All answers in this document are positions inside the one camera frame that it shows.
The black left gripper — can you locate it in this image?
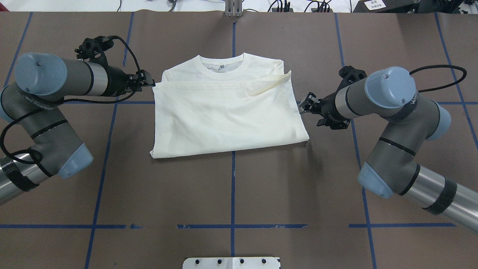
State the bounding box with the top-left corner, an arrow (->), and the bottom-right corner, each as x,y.
108,67 -> 156,97

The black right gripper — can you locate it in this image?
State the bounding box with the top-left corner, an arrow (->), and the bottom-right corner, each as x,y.
299,92 -> 350,130

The cream long-sleeve cat shirt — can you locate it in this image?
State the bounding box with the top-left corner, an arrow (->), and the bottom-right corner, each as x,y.
150,53 -> 309,159

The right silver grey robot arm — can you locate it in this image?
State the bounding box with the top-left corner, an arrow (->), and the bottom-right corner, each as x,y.
299,66 -> 478,233

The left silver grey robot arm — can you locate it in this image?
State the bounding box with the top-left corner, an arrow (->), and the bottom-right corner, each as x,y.
1,53 -> 155,204

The black labelled box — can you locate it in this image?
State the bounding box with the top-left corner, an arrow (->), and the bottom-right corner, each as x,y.
352,0 -> 420,13

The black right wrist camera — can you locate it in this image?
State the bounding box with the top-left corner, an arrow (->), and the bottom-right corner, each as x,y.
337,66 -> 367,91

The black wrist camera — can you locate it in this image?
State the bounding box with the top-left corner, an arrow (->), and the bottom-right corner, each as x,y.
337,66 -> 367,91
74,36 -> 114,68

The black left camera cable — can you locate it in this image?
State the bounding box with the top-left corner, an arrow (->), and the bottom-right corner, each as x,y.
0,35 -> 142,165

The black camera cable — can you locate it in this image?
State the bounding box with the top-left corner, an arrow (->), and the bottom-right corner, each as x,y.
409,65 -> 467,92
0,35 -> 142,165

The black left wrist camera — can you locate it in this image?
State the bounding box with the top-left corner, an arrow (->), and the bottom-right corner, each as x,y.
74,36 -> 114,68

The black right camera cable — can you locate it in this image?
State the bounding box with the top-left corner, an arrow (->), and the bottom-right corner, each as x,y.
409,65 -> 467,92

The aluminium frame post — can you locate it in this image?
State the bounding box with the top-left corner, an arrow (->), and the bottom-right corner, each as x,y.
224,0 -> 243,17

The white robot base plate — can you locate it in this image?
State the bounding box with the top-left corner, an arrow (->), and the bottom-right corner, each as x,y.
182,257 -> 282,269

